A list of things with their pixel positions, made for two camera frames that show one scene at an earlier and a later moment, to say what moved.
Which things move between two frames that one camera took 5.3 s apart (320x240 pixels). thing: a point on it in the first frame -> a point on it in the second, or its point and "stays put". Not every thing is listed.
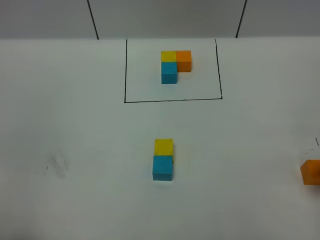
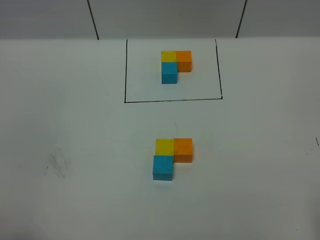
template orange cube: [183, 60] stays put
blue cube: [162, 168] stays put
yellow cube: [164, 147] stays put
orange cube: [310, 170] -> [183, 150]
